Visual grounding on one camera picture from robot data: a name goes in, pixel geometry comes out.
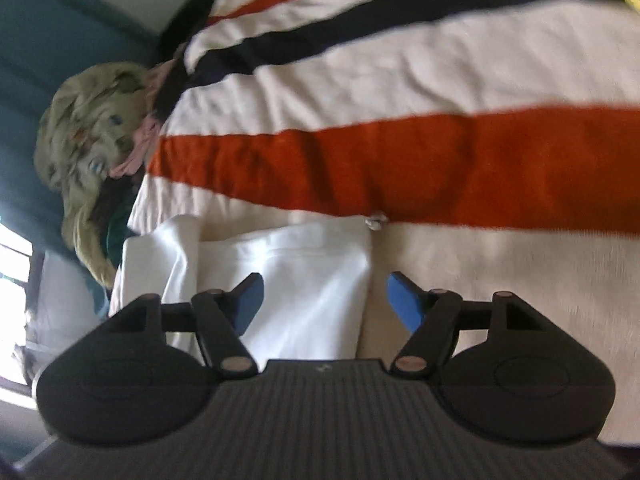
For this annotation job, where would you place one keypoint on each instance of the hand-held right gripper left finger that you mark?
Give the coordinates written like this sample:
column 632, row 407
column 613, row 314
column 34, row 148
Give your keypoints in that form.
column 249, row 305

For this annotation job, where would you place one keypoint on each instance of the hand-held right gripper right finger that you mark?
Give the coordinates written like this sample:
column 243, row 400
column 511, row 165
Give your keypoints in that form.
column 406, row 302

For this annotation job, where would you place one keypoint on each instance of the white garment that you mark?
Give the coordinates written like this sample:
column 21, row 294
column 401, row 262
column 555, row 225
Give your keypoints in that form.
column 310, row 270

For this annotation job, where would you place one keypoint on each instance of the striped blanket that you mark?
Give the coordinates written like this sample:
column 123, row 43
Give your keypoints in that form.
column 450, row 160

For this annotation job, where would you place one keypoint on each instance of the green cloth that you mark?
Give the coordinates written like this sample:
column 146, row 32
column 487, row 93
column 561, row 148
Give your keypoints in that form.
column 117, row 230

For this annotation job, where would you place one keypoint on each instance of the pink cloth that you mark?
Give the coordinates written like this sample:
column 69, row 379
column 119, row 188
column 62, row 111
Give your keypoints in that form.
column 142, row 135

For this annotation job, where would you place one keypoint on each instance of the dark framed window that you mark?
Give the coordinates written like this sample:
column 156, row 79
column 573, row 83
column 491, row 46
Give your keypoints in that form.
column 12, row 260

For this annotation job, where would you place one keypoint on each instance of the cream printed blanket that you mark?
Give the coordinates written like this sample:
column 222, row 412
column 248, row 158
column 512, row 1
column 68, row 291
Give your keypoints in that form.
column 80, row 125

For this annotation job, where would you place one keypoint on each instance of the black armchair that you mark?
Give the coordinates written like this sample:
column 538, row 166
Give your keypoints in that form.
column 192, row 10

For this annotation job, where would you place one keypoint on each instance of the blue curtain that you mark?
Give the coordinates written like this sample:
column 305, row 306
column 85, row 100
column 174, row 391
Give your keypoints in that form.
column 30, row 35

